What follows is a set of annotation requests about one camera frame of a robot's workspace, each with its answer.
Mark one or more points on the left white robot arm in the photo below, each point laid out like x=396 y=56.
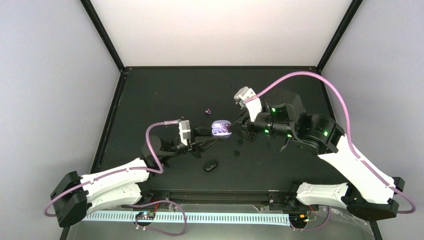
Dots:
x=76 y=196

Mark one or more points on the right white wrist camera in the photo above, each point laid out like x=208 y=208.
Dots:
x=245 y=97

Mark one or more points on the lavender earbud charging case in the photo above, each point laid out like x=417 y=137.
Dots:
x=217 y=129

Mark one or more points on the circuit board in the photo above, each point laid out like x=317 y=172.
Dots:
x=145 y=215
x=299 y=218

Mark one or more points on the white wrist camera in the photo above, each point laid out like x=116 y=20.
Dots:
x=184 y=131
x=245 y=97

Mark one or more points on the left circuit board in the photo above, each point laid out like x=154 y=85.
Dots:
x=145 y=215

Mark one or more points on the black earbud charging case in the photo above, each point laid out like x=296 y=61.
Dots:
x=210 y=165

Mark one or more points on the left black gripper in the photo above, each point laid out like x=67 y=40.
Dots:
x=197 y=138

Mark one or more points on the right circuit board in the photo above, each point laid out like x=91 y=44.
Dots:
x=299 y=218

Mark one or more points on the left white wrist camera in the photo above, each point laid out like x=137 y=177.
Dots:
x=184 y=131

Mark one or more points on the black front aluminium rail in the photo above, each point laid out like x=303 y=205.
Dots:
x=225 y=197

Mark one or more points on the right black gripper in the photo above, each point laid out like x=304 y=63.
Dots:
x=249 y=133

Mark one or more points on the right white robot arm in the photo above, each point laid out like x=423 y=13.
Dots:
x=367 y=194

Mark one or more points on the white slotted cable duct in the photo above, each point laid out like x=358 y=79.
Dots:
x=278 y=219

